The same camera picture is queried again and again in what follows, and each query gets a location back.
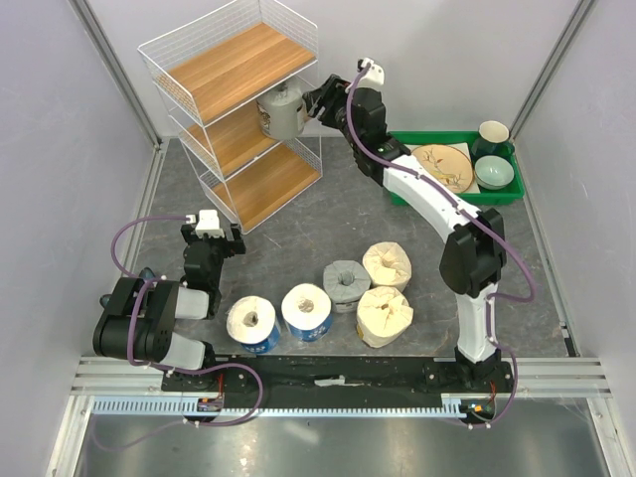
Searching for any grey paper towel roll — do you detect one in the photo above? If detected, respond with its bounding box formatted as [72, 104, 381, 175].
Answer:
[256, 79, 305, 141]

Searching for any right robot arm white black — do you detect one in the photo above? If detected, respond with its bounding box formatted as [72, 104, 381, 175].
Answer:
[301, 75, 507, 392]

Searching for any blue wrapped roll left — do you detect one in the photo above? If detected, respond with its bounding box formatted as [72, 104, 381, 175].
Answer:
[227, 296, 280, 355]

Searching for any blue wrapped roll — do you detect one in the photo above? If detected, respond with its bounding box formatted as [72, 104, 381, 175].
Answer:
[281, 283, 333, 342]
[227, 296, 280, 355]

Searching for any blue star shaped dish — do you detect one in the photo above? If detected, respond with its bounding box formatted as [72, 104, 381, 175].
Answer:
[98, 267, 155, 308]

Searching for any blue wrapped roll right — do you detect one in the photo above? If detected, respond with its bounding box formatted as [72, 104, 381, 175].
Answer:
[281, 283, 333, 342]

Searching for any decorated ceramic plate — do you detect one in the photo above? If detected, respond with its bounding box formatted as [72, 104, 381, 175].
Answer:
[410, 144, 474, 195]

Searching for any cream wrapped roll far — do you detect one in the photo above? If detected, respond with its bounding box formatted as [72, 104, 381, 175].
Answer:
[362, 241, 412, 292]

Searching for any cream wrapped roll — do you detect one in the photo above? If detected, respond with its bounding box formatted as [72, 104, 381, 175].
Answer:
[357, 286, 414, 348]
[362, 241, 412, 292]

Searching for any cream wrapped roll near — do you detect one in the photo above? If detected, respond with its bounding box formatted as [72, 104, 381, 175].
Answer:
[357, 286, 414, 348]

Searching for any dark green ceramic cup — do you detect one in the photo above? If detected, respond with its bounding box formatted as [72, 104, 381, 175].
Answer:
[470, 120, 515, 161]

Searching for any light green ceramic bowl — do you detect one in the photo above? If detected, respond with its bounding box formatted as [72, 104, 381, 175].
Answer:
[474, 155, 515, 190]

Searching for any green plastic tray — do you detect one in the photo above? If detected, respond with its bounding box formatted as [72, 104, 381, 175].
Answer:
[392, 130, 525, 206]

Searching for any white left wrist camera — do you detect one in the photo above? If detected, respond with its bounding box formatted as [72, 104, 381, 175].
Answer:
[195, 210, 225, 239]

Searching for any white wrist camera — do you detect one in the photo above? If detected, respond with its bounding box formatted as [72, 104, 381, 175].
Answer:
[195, 210, 225, 239]
[358, 57, 385, 90]

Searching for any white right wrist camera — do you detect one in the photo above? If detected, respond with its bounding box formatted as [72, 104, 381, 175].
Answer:
[358, 57, 385, 90]

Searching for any white wire wooden shelf rack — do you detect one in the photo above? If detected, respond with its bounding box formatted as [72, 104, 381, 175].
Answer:
[138, 1, 322, 233]

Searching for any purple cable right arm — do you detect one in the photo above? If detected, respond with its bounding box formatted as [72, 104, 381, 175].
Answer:
[345, 60, 539, 429]

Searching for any blue grey cable duct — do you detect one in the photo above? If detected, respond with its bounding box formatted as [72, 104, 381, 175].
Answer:
[92, 396, 476, 418]

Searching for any aluminium frame rail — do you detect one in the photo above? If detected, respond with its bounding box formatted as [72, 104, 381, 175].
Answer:
[72, 357, 611, 398]

